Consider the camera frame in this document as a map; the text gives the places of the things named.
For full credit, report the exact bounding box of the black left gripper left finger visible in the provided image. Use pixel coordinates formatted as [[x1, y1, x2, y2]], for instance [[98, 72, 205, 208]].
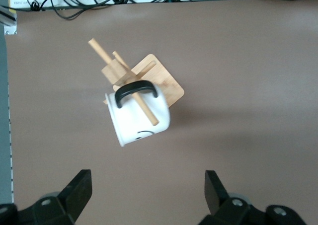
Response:
[[0, 169, 93, 225]]

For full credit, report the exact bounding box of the wooden cup rack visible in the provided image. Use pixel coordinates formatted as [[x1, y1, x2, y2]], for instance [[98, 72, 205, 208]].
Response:
[[87, 38, 185, 126]]

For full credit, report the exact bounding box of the white cup black handle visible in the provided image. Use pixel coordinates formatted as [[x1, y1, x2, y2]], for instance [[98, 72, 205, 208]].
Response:
[[104, 80, 172, 148]]

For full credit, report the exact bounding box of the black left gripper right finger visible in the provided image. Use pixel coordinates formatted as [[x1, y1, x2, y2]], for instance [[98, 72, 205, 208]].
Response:
[[198, 170, 306, 225]]

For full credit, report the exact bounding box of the aluminium frame profile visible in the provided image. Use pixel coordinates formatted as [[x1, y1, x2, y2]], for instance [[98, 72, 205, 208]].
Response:
[[0, 5, 18, 36]]

